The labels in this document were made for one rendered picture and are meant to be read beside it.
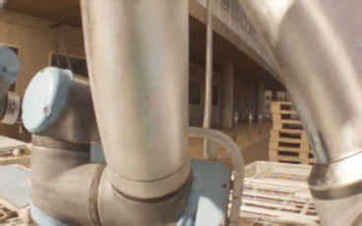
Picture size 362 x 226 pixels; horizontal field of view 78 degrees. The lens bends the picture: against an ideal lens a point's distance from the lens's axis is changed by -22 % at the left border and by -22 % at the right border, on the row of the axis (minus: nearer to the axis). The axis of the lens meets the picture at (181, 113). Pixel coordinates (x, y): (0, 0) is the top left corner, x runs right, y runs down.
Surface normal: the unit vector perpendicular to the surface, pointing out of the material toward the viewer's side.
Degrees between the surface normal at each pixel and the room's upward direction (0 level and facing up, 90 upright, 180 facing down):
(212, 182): 90
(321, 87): 100
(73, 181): 55
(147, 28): 118
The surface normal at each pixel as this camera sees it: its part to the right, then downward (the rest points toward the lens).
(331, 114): -0.74, 0.22
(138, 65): 0.14, 0.54
